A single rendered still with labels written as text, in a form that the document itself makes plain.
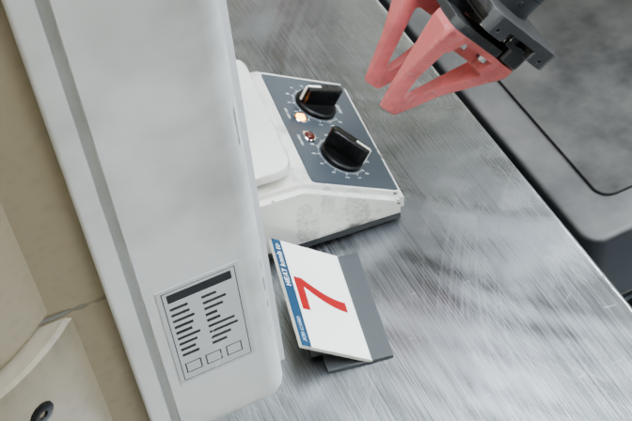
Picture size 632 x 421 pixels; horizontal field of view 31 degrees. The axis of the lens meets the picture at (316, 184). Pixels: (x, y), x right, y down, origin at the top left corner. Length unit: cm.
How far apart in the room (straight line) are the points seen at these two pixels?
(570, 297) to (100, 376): 58
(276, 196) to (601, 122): 75
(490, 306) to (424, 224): 8
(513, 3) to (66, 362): 49
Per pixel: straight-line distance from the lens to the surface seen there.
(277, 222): 78
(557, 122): 144
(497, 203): 84
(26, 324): 22
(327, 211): 79
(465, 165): 87
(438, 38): 67
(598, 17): 160
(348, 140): 80
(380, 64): 73
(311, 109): 83
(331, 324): 75
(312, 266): 78
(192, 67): 19
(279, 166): 75
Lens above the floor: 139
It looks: 48 degrees down
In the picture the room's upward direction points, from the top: 6 degrees counter-clockwise
